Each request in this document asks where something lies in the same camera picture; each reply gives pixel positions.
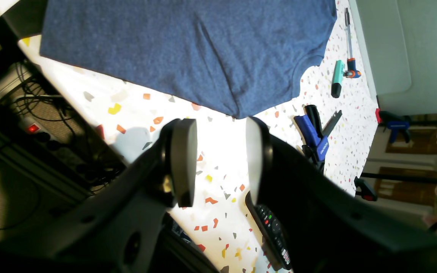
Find orange blue T-handle screwdriver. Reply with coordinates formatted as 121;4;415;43
344;8;362;79

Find blue black bar clamp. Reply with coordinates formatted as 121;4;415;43
293;104;342;173

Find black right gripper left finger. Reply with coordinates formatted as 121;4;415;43
0;119;197;273

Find teal highlighter marker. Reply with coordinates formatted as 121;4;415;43
331;60;345;98

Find red black clamp corner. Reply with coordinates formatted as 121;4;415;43
375;108;412;143

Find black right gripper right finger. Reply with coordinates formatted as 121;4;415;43
246;117;437;273

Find black TV remote control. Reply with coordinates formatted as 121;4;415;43
245;193;292;271

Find blue T-shirt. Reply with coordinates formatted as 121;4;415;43
39;0;338;119

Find white power strip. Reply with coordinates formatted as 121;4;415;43
18;116;71;152

